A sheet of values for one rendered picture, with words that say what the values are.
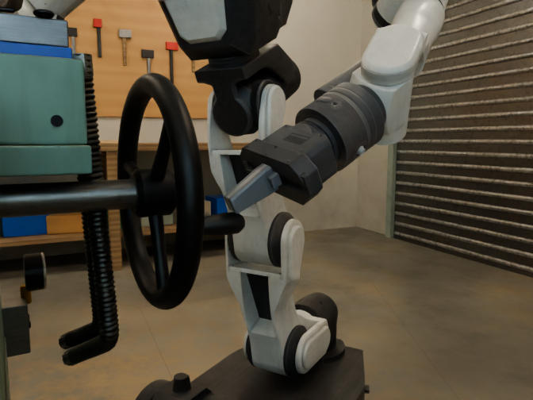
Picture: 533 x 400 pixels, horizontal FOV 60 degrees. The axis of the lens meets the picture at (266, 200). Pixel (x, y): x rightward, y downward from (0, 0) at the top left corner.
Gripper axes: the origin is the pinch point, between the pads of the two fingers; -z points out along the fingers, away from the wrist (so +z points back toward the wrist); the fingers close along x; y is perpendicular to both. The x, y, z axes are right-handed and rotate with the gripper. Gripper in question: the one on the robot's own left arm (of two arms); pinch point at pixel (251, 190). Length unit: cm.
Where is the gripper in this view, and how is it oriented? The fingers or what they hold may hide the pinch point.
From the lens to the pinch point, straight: 51.9
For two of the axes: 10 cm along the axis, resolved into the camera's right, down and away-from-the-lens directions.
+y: -3.2, -7.8, -5.3
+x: -5.8, -2.8, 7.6
